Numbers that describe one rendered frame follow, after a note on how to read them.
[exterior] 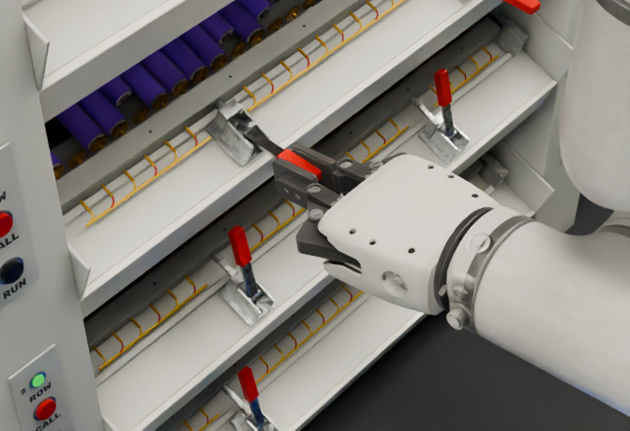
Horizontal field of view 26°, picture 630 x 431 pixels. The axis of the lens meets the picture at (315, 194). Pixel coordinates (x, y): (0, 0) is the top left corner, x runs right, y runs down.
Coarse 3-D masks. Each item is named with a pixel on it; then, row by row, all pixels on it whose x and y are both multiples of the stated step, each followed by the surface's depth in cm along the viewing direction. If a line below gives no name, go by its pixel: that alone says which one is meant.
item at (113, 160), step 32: (352, 0) 110; (288, 32) 107; (320, 32) 109; (256, 64) 104; (192, 96) 102; (224, 96) 103; (160, 128) 99; (96, 160) 97; (128, 160) 98; (64, 192) 95
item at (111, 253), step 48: (288, 0) 111; (432, 0) 115; (480, 0) 117; (384, 48) 112; (432, 48) 116; (288, 96) 107; (336, 96) 108; (192, 144) 102; (288, 144) 105; (144, 192) 99; (192, 192) 100; (240, 192) 104; (96, 240) 96; (144, 240) 98; (96, 288) 95
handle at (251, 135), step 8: (248, 128) 101; (248, 136) 101; (256, 136) 101; (256, 144) 101; (264, 144) 101; (272, 144) 101; (272, 152) 100; (280, 152) 100; (288, 152) 100; (288, 160) 99; (296, 160) 99; (304, 160) 99; (304, 168) 99; (312, 168) 99; (320, 176) 99
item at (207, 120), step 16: (384, 0) 114; (336, 32) 110; (304, 48) 109; (288, 64) 107; (272, 80) 107; (240, 96) 105; (192, 128) 102; (176, 144) 101; (144, 160) 100; (96, 192) 98; (112, 192) 98; (80, 208) 97; (64, 224) 96
